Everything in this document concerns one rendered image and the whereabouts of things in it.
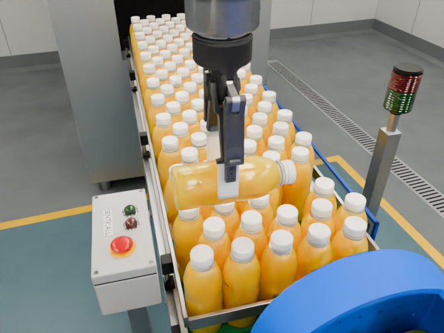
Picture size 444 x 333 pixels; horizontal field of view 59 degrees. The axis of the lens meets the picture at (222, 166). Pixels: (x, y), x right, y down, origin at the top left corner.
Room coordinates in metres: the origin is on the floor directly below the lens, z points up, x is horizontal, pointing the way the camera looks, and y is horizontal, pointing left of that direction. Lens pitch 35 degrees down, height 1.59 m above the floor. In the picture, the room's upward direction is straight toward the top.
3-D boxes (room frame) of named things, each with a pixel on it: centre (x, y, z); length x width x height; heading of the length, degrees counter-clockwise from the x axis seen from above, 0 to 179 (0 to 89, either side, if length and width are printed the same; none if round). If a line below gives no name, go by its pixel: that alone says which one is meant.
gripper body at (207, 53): (0.49, 0.00, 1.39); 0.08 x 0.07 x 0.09; 14
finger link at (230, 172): (0.44, -0.01, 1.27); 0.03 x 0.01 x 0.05; 14
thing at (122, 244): (0.45, 0.16, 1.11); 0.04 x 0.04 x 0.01
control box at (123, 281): (0.50, 0.18, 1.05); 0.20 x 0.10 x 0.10; 14
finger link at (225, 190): (0.45, -0.01, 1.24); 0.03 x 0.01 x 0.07; 104
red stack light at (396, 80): (0.83, -0.41, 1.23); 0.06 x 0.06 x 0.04
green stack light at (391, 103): (0.83, -0.41, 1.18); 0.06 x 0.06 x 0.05
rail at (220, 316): (0.45, -0.14, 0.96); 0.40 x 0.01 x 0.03; 104
